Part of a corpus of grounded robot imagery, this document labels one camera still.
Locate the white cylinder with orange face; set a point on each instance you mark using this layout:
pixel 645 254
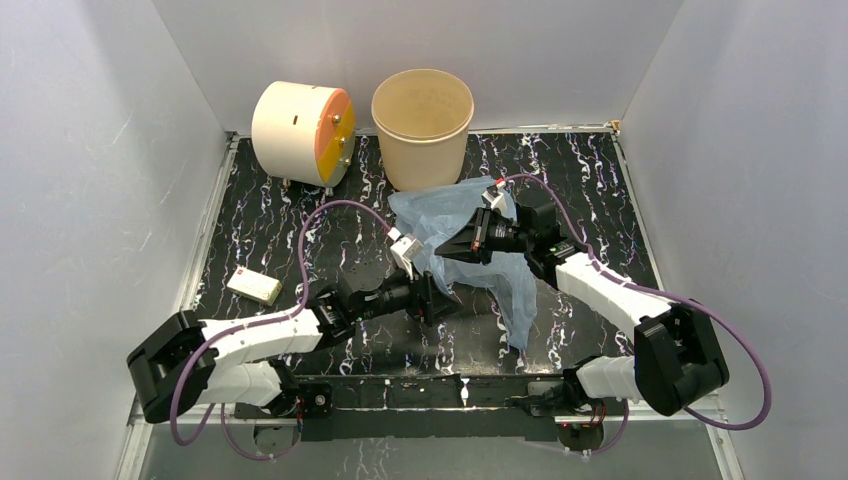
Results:
pixel 304 133

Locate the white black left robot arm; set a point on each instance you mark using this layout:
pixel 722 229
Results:
pixel 189 361

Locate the beige round trash bin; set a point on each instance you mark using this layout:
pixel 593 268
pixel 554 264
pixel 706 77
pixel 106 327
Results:
pixel 422 118

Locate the white trash bag box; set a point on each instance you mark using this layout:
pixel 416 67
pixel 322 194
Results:
pixel 254 285

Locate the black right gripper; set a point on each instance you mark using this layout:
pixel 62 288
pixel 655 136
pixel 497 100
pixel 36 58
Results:
pixel 471 243

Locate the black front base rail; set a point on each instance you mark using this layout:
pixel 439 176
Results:
pixel 532 407

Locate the translucent blue plastic trash bag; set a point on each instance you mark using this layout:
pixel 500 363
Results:
pixel 437 214

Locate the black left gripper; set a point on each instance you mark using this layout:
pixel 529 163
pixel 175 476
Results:
pixel 428 302

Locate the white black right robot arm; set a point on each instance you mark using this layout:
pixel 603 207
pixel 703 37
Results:
pixel 677 359

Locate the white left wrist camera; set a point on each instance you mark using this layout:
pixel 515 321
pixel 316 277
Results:
pixel 404 248

